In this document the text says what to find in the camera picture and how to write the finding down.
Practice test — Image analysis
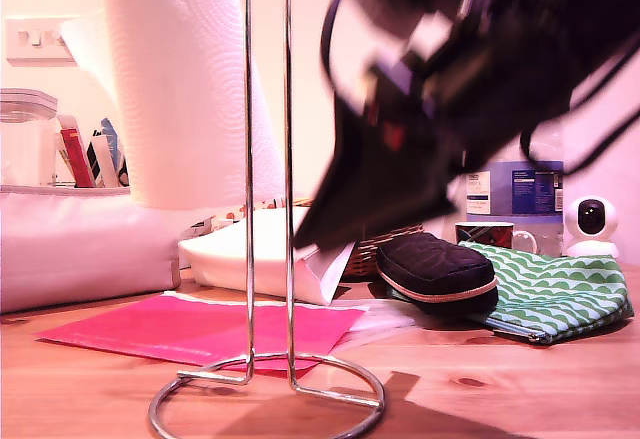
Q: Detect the metallic wire towel stand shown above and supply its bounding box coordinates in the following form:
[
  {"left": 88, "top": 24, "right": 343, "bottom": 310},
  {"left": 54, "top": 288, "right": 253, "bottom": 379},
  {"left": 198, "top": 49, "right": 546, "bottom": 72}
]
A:
[{"left": 148, "top": 0, "right": 387, "bottom": 435}]

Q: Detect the white paper towel roll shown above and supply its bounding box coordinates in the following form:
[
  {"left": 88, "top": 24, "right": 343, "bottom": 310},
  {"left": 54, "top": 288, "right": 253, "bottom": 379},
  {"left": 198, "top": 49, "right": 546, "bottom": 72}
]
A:
[{"left": 59, "top": 0, "right": 296, "bottom": 210}]

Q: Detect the black zip case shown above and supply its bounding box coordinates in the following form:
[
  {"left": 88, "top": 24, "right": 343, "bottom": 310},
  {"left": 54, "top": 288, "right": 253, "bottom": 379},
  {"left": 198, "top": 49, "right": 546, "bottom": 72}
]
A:
[{"left": 375, "top": 237, "right": 500, "bottom": 318}]

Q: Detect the dark patterned mug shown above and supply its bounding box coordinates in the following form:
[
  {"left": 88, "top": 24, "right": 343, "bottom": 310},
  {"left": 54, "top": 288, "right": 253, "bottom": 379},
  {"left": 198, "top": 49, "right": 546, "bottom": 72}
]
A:
[{"left": 453, "top": 221, "right": 539, "bottom": 255}]

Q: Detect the gingerbread print gift box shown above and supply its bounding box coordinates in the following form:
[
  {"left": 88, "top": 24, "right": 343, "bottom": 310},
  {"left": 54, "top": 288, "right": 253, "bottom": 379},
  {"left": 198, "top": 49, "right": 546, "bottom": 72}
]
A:
[{"left": 209, "top": 198, "right": 301, "bottom": 233}]

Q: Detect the large clear water bottle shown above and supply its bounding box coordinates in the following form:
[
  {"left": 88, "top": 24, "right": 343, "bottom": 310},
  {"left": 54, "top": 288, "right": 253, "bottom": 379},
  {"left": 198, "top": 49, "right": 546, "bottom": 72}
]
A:
[{"left": 462, "top": 156, "right": 566, "bottom": 259}]

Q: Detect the clear plastic sleeve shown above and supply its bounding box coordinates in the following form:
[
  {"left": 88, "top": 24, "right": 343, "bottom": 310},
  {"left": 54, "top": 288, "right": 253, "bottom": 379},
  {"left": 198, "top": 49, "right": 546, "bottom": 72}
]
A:
[{"left": 349, "top": 302, "right": 420, "bottom": 348}]

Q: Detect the white flat package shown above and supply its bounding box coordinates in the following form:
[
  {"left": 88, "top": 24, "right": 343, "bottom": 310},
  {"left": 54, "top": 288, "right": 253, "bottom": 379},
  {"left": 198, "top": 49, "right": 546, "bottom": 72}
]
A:
[{"left": 177, "top": 207, "right": 361, "bottom": 306}]

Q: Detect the white labelled carton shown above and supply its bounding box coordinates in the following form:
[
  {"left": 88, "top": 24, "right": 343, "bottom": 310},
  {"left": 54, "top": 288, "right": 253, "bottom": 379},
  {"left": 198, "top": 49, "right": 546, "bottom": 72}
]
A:
[{"left": 179, "top": 216, "right": 216, "bottom": 240}]

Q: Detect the green patterned zip pouch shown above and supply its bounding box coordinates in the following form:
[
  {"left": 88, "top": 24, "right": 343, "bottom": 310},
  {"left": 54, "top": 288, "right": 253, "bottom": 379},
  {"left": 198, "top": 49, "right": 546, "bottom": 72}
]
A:
[{"left": 457, "top": 241, "right": 634, "bottom": 346}]

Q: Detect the pink plastic envelope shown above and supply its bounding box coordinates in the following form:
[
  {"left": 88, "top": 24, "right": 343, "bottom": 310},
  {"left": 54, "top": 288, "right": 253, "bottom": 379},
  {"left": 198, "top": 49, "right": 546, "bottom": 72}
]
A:
[{"left": 34, "top": 292, "right": 371, "bottom": 368}]

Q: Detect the red and white carton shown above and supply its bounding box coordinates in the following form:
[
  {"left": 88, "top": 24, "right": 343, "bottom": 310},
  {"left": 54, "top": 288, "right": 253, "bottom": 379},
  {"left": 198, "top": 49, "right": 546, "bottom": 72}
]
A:
[{"left": 55, "top": 114, "right": 96, "bottom": 189}]

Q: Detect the pale padded bag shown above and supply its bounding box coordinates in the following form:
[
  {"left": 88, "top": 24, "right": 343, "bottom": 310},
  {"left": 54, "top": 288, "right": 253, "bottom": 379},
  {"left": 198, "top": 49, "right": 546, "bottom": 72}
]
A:
[{"left": 0, "top": 184, "right": 184, "bottom": 315}]

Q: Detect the wicker basket with handle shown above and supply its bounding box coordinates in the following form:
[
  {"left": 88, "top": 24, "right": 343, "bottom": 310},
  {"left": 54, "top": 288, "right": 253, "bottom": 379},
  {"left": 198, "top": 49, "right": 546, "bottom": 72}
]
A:
[{"left": 292, "top": 197, "right": 426, "bottom": 283}]

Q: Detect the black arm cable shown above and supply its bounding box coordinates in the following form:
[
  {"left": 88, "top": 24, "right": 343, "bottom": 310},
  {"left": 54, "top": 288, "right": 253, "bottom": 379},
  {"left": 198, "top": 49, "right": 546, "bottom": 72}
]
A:
[{"left": 517, "top": 108, "right": 640, "bottom": 176}]

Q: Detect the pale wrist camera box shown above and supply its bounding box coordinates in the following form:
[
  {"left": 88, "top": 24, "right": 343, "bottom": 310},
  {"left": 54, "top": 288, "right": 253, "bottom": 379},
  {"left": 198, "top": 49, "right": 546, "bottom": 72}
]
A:
[{"left": 407, "top": 0, "right": 481, "bottom": 48}]

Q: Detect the small white round camera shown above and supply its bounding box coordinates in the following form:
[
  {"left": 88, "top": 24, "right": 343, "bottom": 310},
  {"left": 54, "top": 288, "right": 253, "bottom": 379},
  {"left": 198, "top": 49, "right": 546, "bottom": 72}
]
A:
[{"left": 563, "top": 196, "right": 621, "bottom": 260}]

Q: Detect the white wall switch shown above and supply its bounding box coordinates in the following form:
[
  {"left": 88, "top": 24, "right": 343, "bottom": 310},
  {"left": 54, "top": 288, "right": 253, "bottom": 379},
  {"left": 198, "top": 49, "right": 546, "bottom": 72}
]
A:
[{"left": 4, "top": 16, "right": 81, "bottom": 68}]

